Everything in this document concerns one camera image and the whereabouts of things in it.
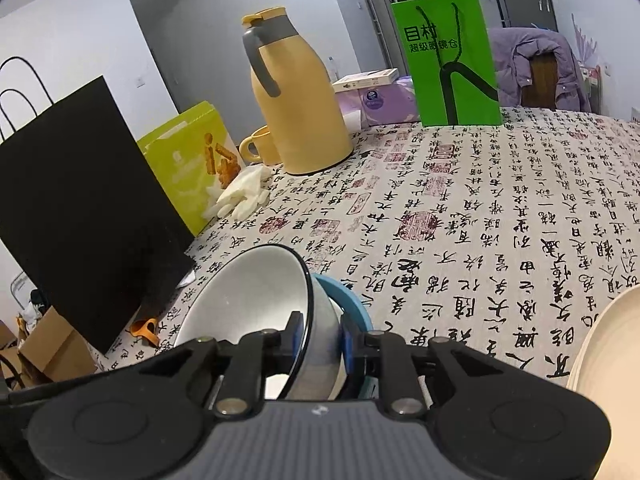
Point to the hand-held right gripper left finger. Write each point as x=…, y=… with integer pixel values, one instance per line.
x=298, y=334

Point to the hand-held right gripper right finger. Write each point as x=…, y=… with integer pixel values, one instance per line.
x=348, y=349

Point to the blue bowl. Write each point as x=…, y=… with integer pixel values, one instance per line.
x=352, y=305

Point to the white bowl with black rim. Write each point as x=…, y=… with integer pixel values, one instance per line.
x=250, y=295

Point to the cream round plate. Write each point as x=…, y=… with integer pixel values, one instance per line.
x=615, y=355

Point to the cardboard box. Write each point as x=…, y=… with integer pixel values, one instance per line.
x=55, y=350

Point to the white paper sheet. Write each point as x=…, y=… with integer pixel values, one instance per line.
x=187, y=280

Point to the orange plastic piece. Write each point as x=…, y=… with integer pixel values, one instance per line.
x=145, y=331

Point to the white rubber gloves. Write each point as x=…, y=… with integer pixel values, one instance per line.
x=242, y=195

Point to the yellow mug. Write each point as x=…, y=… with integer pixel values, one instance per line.
x=260, y=147

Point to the yellow-green snack box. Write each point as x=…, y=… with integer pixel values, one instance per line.
x=185, y=170

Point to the white tissue roll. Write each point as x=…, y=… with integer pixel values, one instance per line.
x=353, y=121

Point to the yellow thermos jug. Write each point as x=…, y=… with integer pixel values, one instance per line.
x=300, y=105

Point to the purple tissue pack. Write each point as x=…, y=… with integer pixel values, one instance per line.
x=385, y=105

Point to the flat white box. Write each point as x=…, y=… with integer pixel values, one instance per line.
x=367, y=80

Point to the green paper bag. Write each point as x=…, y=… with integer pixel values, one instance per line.
x=445, y=65

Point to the purple padded jacket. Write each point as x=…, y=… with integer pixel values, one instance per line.
x=510, y=65

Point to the wooden chair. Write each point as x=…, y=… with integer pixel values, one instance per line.
x=540, y=82

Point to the small storage cart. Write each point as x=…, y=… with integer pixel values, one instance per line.
x=591, y=87

